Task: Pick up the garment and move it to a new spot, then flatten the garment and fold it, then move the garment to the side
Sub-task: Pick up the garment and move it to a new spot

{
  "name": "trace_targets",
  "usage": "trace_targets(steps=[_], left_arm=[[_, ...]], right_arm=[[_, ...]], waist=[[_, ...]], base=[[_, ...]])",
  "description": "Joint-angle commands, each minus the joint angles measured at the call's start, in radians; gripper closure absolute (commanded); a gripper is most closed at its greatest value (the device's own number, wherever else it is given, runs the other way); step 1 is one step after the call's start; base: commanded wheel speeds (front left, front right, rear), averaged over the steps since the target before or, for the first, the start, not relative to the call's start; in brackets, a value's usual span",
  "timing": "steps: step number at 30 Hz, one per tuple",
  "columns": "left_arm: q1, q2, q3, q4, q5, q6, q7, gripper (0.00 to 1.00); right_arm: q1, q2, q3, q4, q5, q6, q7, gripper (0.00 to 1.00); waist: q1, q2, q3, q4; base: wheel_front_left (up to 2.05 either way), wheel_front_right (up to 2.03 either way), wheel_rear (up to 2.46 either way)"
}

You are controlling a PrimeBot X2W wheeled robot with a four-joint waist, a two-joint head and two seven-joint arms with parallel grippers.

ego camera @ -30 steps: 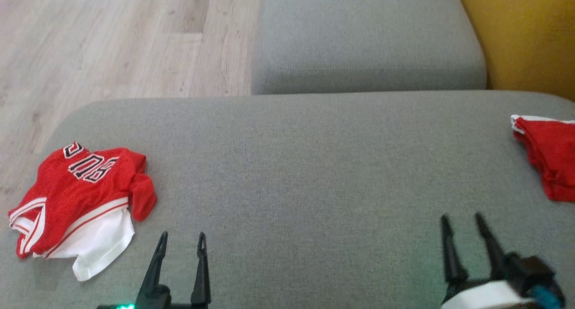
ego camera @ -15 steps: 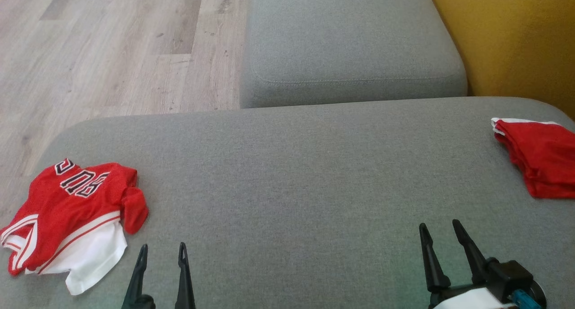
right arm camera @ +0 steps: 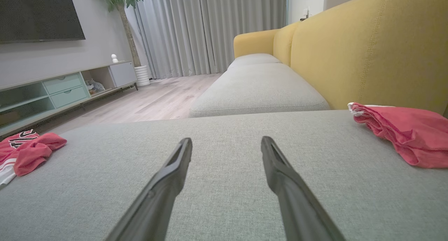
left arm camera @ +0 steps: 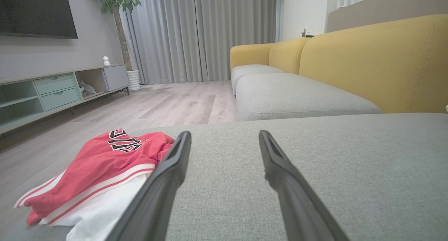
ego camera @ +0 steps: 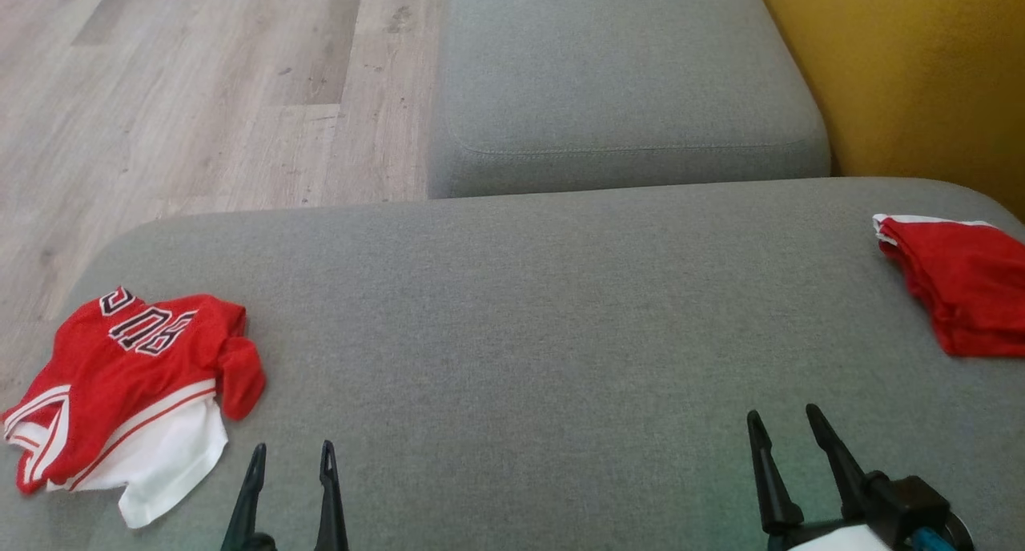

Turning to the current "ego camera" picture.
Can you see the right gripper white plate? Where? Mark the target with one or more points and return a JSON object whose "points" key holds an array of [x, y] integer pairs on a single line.
{"points": [[905, 507]]}

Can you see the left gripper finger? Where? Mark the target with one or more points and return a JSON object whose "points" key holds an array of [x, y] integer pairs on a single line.
{"points": [[248, 511], [330, 511]]}

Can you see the red white numbered jersey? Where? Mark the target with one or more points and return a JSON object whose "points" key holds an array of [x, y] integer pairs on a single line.
{"points": [[120, 375]]}

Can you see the red mesh garment white trim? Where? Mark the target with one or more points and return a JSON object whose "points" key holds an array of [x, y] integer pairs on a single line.
{"points": [[969, 287]]}

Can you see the grey sofa seat cushion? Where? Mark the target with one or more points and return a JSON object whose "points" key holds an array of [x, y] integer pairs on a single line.
{"points": [[520, 335]]}

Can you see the grey sofa side cushion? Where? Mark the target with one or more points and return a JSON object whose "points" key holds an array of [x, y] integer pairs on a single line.
{"points": [[625, 70]]}

